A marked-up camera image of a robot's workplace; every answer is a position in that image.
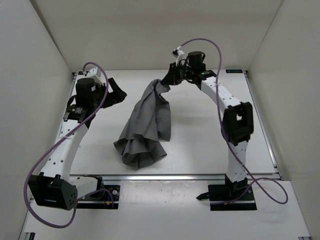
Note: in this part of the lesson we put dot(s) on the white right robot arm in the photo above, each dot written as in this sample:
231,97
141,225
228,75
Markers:
237,122

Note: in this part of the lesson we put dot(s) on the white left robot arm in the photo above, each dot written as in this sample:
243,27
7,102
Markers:
53,187

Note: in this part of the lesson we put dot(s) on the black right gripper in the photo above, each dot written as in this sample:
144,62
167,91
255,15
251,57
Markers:
171,78

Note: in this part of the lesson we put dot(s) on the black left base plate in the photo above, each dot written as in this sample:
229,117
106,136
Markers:
102,200

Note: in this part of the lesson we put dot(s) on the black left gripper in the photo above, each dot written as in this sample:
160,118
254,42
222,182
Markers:
117,95

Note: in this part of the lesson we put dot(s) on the grey pleated skirt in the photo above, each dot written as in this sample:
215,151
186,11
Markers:
139,143

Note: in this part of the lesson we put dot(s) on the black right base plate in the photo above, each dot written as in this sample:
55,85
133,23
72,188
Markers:
221,199

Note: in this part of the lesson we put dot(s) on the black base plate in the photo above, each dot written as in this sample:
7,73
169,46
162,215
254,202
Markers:
102,200
221,199

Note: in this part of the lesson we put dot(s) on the right blue corner label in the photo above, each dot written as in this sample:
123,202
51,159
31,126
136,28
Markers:
233,71

